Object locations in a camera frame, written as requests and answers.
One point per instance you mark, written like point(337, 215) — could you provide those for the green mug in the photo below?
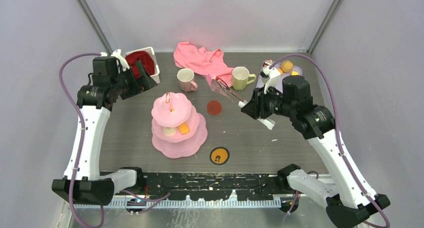
point(241, 77)

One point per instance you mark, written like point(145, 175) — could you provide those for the pink cloth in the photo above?
point(207, 63)

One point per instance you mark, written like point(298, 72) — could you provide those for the orange round sticker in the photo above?
point(219, 156)

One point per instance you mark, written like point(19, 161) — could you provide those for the white round cake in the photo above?
point(169, 131)

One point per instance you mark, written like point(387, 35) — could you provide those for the orange wafer bar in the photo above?
point(184, 128)

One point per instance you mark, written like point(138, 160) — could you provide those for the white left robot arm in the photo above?
point(82, 183)

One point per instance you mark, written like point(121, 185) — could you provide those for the lavender serving tray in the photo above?
point(279, 86)

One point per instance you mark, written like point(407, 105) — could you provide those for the golden round bun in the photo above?
point(287, 66)

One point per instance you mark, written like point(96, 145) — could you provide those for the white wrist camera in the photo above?
point(119, 55)
point(270, 78)

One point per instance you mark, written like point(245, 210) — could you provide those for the chocolate cake slice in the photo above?
point(267, 63)

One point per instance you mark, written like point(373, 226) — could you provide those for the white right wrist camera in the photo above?
point(270, 78)

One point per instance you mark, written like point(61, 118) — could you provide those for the white plastic basket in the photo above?
point(150, 50)

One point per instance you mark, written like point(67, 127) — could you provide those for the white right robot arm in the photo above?
point(351, 201)

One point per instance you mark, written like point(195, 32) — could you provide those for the pink cherry cake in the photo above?
point(221, 82)

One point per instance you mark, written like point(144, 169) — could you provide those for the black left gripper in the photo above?
point(135, 91)

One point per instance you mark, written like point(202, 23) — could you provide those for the dark red towel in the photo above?
point(146, 60)

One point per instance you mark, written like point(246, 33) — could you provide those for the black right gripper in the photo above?
point(257, 104)

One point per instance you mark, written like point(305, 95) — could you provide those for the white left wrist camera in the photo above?
point(119, 55)

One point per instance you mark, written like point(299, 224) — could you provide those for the pink three-tier dessert stand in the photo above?
point(178, 130)

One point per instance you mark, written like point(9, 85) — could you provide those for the metal serving tongs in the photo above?
point(238, 99)

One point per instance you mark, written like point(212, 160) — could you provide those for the red round coaster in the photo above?
point(214, 107)

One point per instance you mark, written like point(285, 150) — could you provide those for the pink mug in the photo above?
point(186, 80)

